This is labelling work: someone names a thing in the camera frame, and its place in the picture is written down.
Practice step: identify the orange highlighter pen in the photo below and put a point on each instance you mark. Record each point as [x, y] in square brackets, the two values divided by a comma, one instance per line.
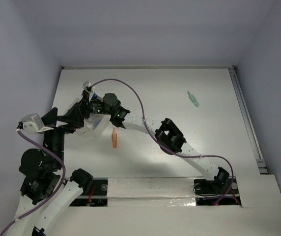
[114, 139]

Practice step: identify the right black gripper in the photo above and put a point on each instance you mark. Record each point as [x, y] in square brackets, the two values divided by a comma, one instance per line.
[90, 103]

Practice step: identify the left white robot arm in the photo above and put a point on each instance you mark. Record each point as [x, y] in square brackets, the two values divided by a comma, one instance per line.
[45, 192]

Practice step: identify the white perforated organizer box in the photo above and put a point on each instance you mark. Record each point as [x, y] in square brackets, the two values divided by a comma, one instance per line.
[83, 125]

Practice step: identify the dark green marker pen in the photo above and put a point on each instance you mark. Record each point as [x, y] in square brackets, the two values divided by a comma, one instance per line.
[193, 99]

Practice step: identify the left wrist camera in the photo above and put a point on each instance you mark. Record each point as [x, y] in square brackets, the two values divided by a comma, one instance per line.
[32, 124]

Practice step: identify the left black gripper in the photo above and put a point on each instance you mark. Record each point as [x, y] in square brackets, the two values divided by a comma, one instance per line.
[74, 115]

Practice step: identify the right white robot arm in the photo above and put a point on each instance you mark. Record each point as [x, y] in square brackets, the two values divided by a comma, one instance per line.
[165, 133]

